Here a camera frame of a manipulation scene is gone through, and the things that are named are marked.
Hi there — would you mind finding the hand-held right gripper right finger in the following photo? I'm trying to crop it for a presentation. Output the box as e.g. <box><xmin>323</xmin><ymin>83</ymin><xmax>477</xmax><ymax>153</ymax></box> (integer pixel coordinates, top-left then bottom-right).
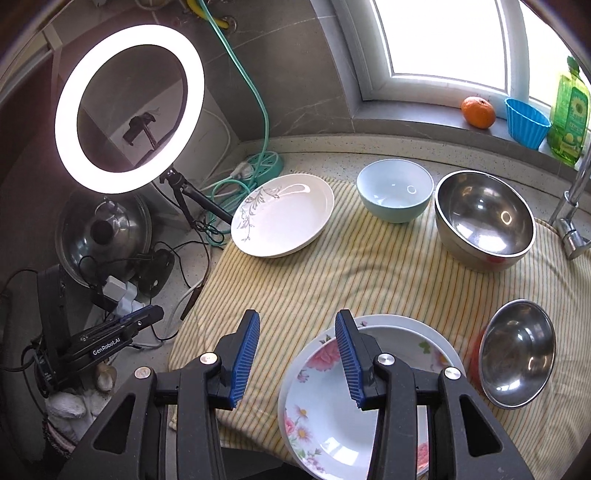
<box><xmin>335</xmin><ymin>309</ymin><xmax>536</xmax><ymax>480</ymax></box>

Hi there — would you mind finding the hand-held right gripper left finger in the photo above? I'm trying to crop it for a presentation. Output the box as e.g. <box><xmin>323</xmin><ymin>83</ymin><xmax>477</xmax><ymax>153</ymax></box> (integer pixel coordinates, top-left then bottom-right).
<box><xmin>58</xmin><ymin>309</ymin><xmax>260</xmax><ymax>480</ymax></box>

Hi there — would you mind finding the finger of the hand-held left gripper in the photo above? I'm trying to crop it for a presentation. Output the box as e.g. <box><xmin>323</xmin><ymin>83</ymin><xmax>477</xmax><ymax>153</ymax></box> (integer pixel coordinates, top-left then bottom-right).
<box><xmin>129</xmin><ymin>305</ymin><xmax>165</xmax><ymax>334</ymax></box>

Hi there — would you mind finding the large pink floral plate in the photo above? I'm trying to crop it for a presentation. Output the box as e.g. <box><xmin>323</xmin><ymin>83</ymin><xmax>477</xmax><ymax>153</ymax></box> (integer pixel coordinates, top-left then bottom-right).
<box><xmin>318</xmin><ymin>315</ymin><xmax>468</xmax><ymax>480</ymax></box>

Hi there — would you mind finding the white plate grey leaf print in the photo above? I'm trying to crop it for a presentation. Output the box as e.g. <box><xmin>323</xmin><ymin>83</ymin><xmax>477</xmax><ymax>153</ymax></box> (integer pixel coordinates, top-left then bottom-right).
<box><xmin>230</xmin><ymin>174</ymin><xmax>335</xmax><ymax>258</ymax></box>

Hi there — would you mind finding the small steel bowl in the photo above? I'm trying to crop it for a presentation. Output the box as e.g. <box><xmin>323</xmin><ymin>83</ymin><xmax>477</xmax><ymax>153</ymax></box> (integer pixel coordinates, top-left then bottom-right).
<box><xmin>468</xmin><ymin>299</ymin><xmax>557</xmax><ymax>409</ymax></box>

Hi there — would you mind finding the large steel bowl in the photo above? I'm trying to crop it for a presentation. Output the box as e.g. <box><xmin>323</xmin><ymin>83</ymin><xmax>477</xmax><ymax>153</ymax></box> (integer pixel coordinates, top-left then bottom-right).
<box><xmin>435</xmin><ymin>170</ymin><xmax>536</xmax><ymax>273</ymax></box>

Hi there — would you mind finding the white power adapter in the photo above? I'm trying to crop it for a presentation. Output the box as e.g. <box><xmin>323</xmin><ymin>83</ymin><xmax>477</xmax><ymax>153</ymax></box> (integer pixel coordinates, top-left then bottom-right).
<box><xmin>99</xmin><ymin>276</ymin><xmax>139</xmax><ymax>319</ymax></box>

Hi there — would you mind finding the black round device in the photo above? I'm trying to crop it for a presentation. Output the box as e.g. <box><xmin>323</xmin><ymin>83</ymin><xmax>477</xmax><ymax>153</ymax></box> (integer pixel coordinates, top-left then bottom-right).
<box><xmin>136</xmin><ymin>248</ymin><xmax>176</xmax><ymax>296</ymax></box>

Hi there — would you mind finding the yellow striped cloth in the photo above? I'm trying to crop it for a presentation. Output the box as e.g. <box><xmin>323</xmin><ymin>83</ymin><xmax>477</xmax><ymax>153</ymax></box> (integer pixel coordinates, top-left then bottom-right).
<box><xmin>167</xmin><ymin>174</ymin><xmax>591</xmax><ymax>480</ymax></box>

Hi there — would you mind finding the steel pot lid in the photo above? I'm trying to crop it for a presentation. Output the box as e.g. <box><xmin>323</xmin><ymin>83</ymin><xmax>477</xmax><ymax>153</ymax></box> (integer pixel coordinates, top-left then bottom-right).
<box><xmin>55</xmin><ymin>194</ymin><xmax>153</xmax><ymax>296</ymax></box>

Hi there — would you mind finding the black tripod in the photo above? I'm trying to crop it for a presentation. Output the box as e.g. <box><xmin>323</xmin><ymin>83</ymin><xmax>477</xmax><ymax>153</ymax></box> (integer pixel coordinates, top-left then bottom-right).
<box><xmin>159</xmin><ymin>168</ymin><xmax>234</xmax><ymax>227</ymax></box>

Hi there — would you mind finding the light blue ceramic bowl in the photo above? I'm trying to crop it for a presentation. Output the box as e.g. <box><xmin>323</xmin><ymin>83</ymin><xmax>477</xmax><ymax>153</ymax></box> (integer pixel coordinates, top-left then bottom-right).
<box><xmin>356</xmin><ymin>159</ymin><xmax>435</xmax><ymax>224</ymax></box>

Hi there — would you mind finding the green power strip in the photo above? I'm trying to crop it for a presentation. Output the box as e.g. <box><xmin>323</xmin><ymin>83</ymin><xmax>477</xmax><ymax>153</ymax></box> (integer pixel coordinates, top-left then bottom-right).
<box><xmin>231</xmin><ymin>152</ymin><xmax>286</xmax><ymax>183</ymax></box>

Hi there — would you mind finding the chrome kitchen faucet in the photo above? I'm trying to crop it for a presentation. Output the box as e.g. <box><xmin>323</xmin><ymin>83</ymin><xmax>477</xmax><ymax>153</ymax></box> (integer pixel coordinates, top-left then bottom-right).
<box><xmin>551</xmin><ymin>152</ymin><xmax>591</xmax><ymax>260</ymax></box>

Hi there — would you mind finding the orange tangerine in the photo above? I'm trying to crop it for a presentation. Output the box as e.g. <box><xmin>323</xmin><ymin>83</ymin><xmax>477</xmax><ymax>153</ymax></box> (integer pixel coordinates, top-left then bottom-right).
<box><xmin>461</xmin><ymin>96</ymin><xmax>496</xmax><ymax>129</ymax></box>

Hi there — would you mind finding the blue ribbed plastic cup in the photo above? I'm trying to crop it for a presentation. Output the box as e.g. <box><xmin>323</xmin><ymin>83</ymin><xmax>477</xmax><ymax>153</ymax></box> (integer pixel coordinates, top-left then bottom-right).
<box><xmin>504</xmin><ymin>98</ymin><xmax>552</xmax><ymax>151</ymax></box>

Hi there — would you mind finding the green dish soap bottle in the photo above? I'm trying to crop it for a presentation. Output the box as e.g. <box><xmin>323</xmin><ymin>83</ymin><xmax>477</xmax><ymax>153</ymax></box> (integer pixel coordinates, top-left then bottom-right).
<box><xmin>547</xmin><ymin>55</ymin><xmax>591</xmax><ymax>168</ymax></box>

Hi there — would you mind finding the white framed window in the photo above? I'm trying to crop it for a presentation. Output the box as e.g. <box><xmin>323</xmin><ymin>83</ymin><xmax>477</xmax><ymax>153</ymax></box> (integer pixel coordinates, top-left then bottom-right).
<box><xmin>332</xmin><ymin>0</ymin><xmax>591</xmax><ymax>116</ymax></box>

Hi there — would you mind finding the green hose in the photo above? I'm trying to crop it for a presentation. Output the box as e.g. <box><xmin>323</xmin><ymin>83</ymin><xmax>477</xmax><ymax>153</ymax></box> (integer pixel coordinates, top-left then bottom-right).
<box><xmin>196</xmin><ymin>0</ymin><xmax>278</xmax><ymax>245</ymax></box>

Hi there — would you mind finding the white ring light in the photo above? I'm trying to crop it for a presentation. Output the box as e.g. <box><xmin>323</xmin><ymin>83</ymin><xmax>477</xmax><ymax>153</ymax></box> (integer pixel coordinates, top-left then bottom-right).
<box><xmin>54</xmin><ymin>24</ymin><xmax>205</xmax><ymax>195</ymax></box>

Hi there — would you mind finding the yellow gas hose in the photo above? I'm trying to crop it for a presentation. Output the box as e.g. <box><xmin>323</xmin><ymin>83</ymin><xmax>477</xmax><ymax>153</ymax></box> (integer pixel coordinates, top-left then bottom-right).
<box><xmin>182</xmin><ymin>0</ymin><xmax>229</xmax><ymax>28</ymax></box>

